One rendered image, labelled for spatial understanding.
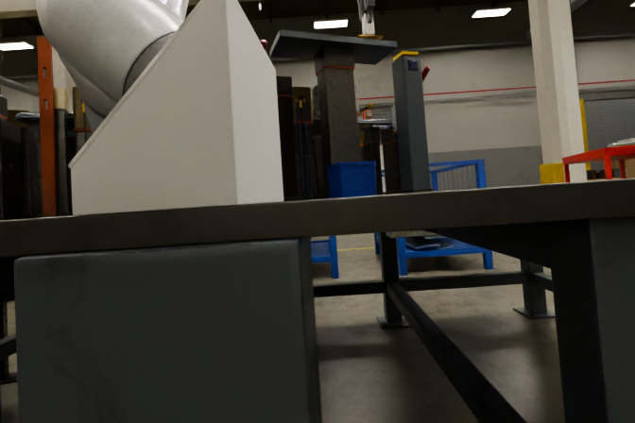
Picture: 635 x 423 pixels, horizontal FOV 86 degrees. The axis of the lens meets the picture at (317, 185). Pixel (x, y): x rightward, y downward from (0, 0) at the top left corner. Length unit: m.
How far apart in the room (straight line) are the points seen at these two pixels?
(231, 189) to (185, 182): 0.05
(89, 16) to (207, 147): 0.26
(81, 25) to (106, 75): 0.07
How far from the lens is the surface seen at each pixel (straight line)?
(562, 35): 5.45
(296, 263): 0.36
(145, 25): 0.54
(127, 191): 0.43
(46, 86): 1.24
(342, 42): 1.07
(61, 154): 1.21
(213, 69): 0.41
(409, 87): 1.18
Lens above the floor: 0.70
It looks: 2 degrees up
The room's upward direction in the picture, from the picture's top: 4 degrees counter-clockwise
